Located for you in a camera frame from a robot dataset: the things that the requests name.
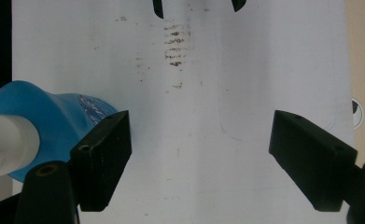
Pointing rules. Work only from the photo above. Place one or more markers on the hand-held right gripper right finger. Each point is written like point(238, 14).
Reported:
point(311, 161)

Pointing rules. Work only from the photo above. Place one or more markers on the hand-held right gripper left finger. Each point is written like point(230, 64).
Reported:
point(104, 161)

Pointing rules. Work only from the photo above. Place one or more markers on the round white grommet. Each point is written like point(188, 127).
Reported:
point(357, 113)

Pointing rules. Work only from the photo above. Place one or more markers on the blue bottle with white cap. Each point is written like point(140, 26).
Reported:
point(55, 118)

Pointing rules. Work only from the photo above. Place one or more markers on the white table mat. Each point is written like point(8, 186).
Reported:
point(202, 124)

